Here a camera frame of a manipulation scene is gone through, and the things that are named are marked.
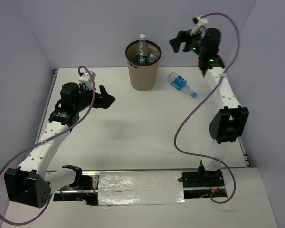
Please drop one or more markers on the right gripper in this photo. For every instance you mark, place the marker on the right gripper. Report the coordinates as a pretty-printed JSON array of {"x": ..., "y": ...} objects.
[{"x": 182, "y": 37}]

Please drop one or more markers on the silver foil tape sheet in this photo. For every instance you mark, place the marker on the silver foil tape sheet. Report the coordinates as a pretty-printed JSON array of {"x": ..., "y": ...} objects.
[{"x": 140, "y": 188}]

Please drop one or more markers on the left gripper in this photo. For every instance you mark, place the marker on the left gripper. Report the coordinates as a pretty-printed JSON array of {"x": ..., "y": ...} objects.
[{"x": 102, "y": 100}]

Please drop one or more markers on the bottle near bin, blue label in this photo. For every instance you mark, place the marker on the bottle near bin, blue label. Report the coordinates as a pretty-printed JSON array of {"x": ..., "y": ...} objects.
[{"x": 180, "y": 84}]

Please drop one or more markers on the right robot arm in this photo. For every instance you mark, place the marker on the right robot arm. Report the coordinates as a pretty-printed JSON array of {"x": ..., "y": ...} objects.
[{"x": 229, "y": 122}]

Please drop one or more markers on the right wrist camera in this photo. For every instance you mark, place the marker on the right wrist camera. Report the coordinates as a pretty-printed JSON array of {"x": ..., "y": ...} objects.
[{"x": 199, "y": 22}]

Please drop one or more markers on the brown paper bin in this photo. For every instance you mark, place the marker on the brown paper bin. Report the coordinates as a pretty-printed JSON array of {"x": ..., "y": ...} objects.
[{"x": 142, "y": 77}]

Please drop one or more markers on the green label bottle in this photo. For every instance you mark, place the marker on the green label bottle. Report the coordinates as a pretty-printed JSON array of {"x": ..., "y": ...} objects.
[{"x": 142, "y": 50}]

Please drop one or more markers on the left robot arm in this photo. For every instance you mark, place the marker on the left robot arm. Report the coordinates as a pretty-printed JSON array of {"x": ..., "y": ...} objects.
[{"x": 29, "y": 183}]

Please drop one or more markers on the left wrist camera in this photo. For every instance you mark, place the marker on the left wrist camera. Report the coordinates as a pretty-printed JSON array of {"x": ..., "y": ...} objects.
[{"x": 85, "y": 80}]

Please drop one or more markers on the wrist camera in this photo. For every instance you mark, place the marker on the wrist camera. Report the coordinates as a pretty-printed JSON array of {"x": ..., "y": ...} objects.
[
  {"x": 85, "y": 80},
  {"x": 199, "y": 22}
]

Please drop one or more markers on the aluminium rail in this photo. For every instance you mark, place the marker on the aluminium rail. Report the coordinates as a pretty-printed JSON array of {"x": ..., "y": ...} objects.
[{"x": 134, "y": 170}]

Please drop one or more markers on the small bottle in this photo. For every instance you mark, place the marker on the small bottle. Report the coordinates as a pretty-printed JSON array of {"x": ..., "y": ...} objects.
[{"x": 152, "y": 57}]

